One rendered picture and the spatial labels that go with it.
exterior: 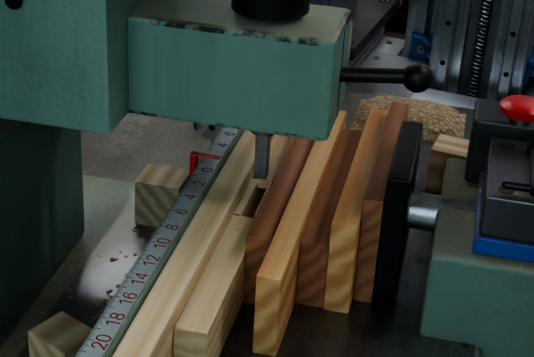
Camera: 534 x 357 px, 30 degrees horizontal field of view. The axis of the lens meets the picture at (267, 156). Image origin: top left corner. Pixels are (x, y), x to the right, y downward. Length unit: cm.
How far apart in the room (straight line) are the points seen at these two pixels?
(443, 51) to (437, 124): 56
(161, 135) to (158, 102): 223
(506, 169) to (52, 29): 29
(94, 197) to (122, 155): 181
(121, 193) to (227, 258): 37
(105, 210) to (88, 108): 32
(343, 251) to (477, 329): 10
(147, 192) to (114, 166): 182
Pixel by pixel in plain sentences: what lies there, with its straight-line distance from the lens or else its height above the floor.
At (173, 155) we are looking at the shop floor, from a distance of 278.
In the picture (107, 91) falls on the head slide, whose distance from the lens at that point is 63.
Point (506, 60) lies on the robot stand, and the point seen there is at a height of 78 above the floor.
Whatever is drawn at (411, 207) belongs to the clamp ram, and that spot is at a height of 96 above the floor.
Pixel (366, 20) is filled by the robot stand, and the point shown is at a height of 82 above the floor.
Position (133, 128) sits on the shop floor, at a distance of 294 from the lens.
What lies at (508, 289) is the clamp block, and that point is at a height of 95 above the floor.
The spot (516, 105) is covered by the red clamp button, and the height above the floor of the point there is 102.
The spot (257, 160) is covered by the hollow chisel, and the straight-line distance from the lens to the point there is 70.
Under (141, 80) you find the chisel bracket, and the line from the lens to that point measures 66.
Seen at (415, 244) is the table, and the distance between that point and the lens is 74.
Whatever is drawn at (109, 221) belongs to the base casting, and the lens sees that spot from 94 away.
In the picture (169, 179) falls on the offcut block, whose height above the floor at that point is 85.
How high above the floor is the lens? 129
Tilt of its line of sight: 27 degrees down
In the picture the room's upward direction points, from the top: 3 degrees clockwise
